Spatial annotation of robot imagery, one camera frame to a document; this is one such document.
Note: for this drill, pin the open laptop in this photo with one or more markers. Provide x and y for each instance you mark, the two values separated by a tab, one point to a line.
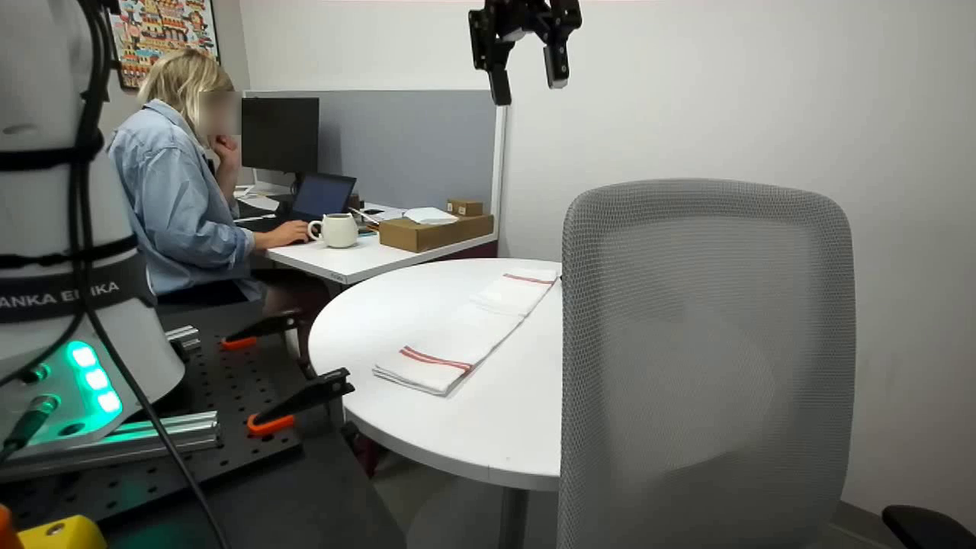
317	195

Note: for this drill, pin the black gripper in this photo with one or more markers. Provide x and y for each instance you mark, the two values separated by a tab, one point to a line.
507	18

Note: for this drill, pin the grey partition panel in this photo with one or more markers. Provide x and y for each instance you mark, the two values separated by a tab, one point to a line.
409	146

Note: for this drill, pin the white towel with red stripes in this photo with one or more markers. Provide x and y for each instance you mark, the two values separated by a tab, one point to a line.
467	334

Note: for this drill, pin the colourful wall poster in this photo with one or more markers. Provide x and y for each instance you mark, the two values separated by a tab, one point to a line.
152	29

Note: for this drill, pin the black orange clamp near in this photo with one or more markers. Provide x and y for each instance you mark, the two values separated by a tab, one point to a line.
282	415

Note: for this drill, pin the brown cardboard box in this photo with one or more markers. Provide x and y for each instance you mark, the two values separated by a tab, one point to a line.
414	235

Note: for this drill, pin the white mug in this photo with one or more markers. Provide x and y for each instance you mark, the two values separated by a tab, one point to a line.
334	231

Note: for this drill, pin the black orange clamp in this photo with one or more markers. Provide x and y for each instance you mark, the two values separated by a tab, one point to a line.
278	324
282	415

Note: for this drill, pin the black perforated mounting board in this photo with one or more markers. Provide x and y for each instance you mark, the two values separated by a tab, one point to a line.
204	427

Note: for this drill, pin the yellow object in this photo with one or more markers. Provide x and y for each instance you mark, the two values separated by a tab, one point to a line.
72	531

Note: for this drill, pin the blonde woman in denim shirt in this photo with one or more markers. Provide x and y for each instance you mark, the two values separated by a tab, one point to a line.
177	167

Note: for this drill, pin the black orange clamp far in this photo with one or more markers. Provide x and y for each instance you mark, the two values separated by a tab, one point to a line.
278	324

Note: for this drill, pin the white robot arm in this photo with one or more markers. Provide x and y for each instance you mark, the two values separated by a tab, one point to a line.
67	254

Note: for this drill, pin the black computer monitor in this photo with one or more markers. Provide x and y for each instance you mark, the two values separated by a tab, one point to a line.
278	131

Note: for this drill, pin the white office desk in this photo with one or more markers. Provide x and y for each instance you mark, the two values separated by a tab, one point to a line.
367	257

